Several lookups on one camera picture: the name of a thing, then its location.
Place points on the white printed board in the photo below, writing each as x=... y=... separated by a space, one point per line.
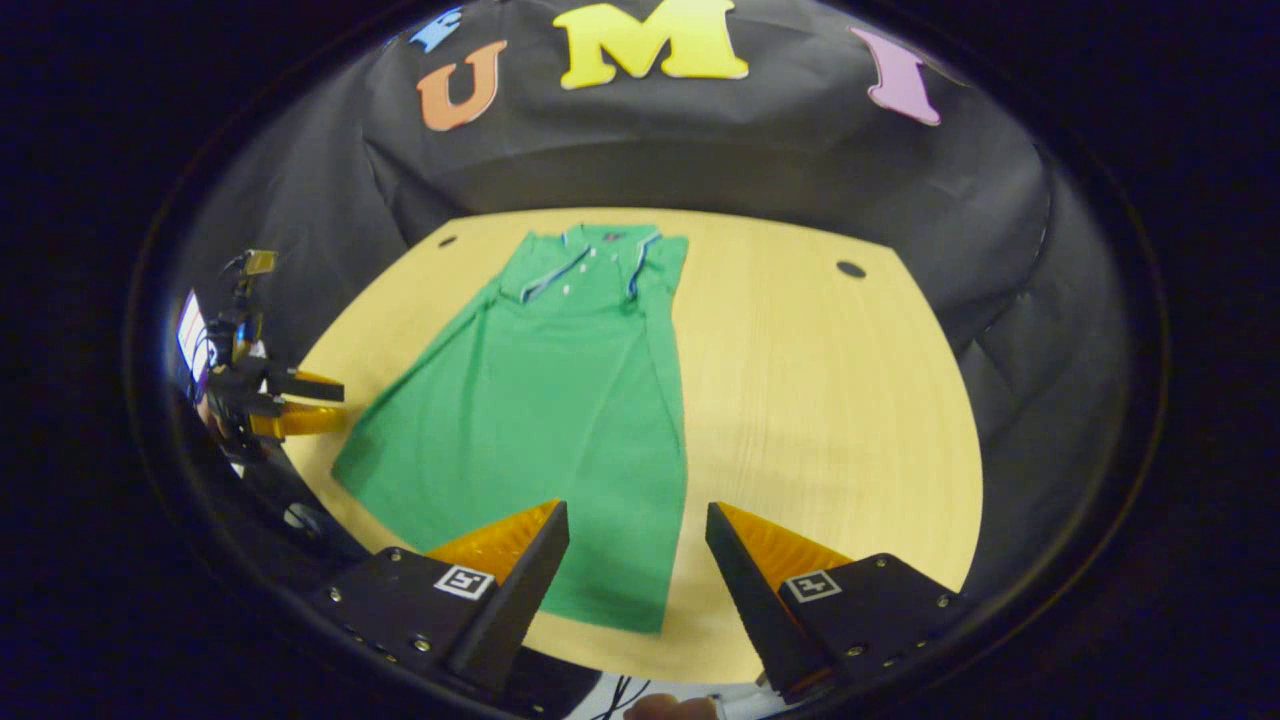
x=192 y=345

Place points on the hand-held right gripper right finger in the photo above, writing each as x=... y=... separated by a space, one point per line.
x=755 y=610

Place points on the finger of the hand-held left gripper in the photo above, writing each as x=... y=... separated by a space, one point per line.
x=300 y=420
x=305 y=385

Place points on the green T-shirt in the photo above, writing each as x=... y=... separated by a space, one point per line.
x=560 y=420

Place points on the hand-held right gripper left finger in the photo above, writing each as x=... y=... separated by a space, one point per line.
x=520 y=600

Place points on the black backdrop cloth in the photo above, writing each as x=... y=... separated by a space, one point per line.
x=700 y=150

